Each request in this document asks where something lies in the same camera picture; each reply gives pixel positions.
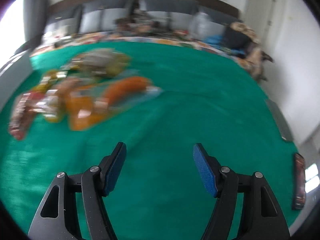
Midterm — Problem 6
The orange snack bag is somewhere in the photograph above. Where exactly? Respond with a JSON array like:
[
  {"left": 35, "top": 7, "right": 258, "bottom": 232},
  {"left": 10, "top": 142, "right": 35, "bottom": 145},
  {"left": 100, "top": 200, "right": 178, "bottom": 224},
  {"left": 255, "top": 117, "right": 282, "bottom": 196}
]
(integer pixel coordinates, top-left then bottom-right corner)
[{"left": 66, "top": 76, "right": 162, "bottom": 131}]

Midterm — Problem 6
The dark booklet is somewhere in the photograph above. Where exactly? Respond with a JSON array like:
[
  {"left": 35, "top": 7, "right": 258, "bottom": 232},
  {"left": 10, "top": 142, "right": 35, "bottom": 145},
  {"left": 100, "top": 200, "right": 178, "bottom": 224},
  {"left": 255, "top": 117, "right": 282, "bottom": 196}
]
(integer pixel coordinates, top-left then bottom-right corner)
[{"left": 292, "top": 153, "right": 306, "bottom": 210}]

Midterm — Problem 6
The yellow snack packet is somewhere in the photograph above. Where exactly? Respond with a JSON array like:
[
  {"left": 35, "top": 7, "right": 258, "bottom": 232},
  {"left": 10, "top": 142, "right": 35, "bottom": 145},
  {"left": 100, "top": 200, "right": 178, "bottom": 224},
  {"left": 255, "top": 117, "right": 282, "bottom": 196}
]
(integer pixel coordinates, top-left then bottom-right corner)
[{"left": 31, "top": 69, "right": 67, "bottom": 93}]

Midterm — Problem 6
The red snack packet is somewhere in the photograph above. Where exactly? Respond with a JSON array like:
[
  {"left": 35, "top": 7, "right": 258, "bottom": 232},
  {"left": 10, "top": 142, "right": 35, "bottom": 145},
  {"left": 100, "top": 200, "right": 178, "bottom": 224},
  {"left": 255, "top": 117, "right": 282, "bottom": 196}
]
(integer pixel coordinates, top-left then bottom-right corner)
[{"left": 8, "top": 90, "right": 44, "bottom": 140}]

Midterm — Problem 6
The green cloth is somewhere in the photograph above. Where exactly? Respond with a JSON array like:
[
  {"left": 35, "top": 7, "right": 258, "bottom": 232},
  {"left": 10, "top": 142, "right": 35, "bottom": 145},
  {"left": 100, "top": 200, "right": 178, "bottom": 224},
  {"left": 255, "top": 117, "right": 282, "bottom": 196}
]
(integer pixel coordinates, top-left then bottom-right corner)
[{"left": 1, "top": 42, "right": 298, "bottom": 239}]

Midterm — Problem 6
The clear bag of beige snacks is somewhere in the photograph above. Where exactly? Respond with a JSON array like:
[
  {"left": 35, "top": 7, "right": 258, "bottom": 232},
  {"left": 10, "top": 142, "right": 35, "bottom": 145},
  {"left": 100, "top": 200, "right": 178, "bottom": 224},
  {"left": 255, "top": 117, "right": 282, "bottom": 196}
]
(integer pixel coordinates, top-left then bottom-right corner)
[{"left": 61, "top": 48, "right": 131, "bottom": 79}]

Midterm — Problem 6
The grey cushion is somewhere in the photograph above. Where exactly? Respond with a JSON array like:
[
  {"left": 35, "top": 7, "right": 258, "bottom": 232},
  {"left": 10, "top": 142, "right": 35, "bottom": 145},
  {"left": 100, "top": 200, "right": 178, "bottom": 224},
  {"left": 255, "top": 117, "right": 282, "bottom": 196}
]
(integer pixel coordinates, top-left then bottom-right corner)
[{"left": 79, "top": 4, "right": 130, "bottom": 34}]

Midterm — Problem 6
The dark bag on sofa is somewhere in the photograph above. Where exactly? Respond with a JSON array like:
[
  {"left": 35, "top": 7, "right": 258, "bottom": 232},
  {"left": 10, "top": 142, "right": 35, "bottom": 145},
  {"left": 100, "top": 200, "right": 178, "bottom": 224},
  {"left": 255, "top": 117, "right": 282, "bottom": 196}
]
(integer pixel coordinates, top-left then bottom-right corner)
[{"left": 221, "top": 27, "right": 253, "bottom": 50}]

